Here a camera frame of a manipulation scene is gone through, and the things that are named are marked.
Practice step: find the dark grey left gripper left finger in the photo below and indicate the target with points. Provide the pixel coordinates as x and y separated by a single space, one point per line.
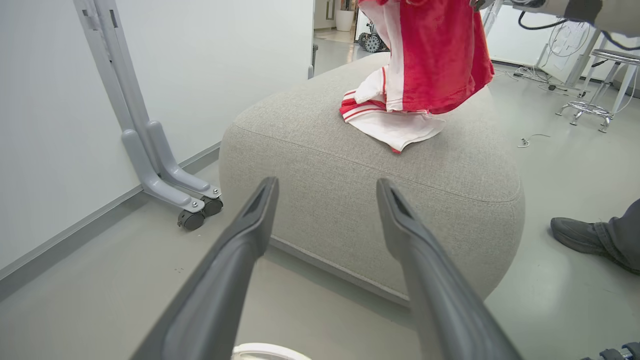
220 290

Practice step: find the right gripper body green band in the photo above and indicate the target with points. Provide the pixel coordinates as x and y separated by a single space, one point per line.
482 4

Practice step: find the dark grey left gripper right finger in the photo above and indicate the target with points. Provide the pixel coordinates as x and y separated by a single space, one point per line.
440 300

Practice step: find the red and white garment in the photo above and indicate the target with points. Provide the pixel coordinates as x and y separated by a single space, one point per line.
435 60

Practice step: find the white laundry basket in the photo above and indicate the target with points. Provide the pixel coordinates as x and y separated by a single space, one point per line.
270 351

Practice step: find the grey fabric ottoman seat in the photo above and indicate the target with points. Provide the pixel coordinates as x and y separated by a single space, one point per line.
350 190

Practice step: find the grey wheeled robot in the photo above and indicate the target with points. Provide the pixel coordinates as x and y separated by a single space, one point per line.
372 40

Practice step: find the white plant pot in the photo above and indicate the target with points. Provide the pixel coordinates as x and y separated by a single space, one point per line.
344 20

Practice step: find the chrome stool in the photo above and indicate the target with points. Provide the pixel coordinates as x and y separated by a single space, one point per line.
600 85

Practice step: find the grey stand leg with caster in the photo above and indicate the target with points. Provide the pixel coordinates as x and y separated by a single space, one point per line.
145 165
170 150

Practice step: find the grey shoe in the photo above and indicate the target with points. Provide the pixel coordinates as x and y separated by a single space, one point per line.
580 235

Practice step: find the grey partition foot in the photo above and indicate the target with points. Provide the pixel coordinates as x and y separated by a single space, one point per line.
312 60

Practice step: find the black ribbed wheel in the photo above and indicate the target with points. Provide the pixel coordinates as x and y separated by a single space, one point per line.
620 352

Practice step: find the grey trouser leg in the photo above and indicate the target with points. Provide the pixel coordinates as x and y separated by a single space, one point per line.
625 235

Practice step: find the white partition panel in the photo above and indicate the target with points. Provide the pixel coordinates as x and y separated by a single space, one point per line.
210 75

